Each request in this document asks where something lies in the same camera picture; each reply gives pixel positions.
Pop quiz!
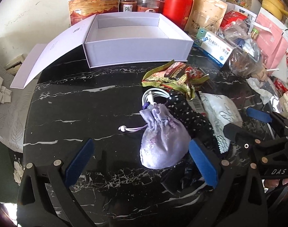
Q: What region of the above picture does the red snack package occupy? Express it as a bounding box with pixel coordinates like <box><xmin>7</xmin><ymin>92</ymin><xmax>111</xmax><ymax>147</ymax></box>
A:
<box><xmin>220</xmin><ymin>10</ymin><xmax>248</xmax><ymax>30</ymax></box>

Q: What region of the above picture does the clear jar orange label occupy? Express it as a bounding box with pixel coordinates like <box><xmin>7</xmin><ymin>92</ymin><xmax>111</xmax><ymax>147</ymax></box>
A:
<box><xmin>137</xmin><ymin>0</ymin><xmax>160</xmax><ymax>13</ymax></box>

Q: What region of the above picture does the white charging cable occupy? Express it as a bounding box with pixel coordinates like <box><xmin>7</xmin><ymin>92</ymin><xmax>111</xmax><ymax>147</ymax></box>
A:
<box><xmin>141</xmin><ymin>88</ymin><xmax>171</xmax><ymax>106</ymax></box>

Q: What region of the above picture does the yellow bowl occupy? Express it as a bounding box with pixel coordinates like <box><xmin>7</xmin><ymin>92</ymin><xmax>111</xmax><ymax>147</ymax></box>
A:
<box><xmin>261</xmin><ymin>0</ymin><xmax>288</xmax><ymax>21</ymax></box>

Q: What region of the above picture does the white open gift box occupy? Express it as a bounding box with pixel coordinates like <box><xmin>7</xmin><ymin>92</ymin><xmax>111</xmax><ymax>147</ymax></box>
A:
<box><xmin>10</xmin><ymin>12</ymin><xmax>194</xmax><ymax>89</ymax></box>

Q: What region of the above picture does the pink paper shopping bag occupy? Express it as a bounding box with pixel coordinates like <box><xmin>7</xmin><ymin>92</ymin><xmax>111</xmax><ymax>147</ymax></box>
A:
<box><xmin>255</xmin><ymin>8</ymin><xmax>288</xmax><ymax>79</ymax></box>

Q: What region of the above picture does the white printed sachet pillow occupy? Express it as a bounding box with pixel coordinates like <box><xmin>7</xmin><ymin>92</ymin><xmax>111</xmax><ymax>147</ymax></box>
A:
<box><xmin>199</xmin><ymin>92</ymin><xmax>243</xmax><ymax>154</ymax></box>

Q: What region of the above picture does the clear plastic bag with items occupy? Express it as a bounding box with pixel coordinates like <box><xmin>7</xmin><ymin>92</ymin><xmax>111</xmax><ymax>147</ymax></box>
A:
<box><xmin>223</xmin><ymin>19</ymin><xmax>266</xmax><ymax>77</ymax></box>

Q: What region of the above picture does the green red snack bag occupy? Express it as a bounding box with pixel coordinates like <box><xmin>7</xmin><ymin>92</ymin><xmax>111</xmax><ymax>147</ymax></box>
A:
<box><xmin>141</xmin><ymin>61</ymin><xmax>210</xmax><ymax>100</ymax></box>

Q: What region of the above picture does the green striped small box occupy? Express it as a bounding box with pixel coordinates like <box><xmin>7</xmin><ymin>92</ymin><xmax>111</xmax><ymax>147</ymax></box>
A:
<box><xmin>194</xmin><ymin>28</ymin><xmax>208</xmax><ymax>47</ymax></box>

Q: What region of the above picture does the red spicy snack packet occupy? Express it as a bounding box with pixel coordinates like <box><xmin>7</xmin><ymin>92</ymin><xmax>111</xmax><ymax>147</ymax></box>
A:
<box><xmin>188</xmin><ymin>91</ymin><xmax>206</xmax><ymax>117</ymax></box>

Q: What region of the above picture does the clear jar dried tangerine peel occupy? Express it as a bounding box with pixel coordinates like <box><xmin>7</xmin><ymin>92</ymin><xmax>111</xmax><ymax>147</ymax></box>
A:
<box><xmin>118</xmin><ymin>0</ymin><xmax>138</xmax><ymax>12</ymax></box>

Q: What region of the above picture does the white blue medicine box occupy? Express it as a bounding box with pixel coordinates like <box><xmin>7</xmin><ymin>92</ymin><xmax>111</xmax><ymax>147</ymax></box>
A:
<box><xmin>198</xmin><ymin>31</ymin><xmax>233</xmax><ymax>68</ymax></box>

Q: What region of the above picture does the kraft paper pouch bag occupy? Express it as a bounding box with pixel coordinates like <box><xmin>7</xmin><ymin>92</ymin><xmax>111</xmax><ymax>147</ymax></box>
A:
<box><xmin>185</xmin><ymin>0</ymin><xmax>227</xmax><ymax>36</ymax></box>

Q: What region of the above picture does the red tea canister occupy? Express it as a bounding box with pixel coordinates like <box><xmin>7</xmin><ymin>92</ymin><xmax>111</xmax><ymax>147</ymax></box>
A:
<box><xmin>162</xmin><ymin>0</ymin><xmax>193</xmax><ymax>30</ymax></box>

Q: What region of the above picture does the black white polka-dot scrunchie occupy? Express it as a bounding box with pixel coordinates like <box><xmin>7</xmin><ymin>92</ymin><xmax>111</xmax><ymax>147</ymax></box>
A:
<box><xmin>165</xmin><ymin>90</ymin><xmax>220</xmax><ymax>156</ymax></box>

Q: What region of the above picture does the lavender satin drawstring pouch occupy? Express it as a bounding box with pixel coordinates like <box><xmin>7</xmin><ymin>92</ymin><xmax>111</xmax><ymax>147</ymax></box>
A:
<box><xmin>118</xmin><ymin>103</ymin><xmax>191</xmax><ymax>169</ymax></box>

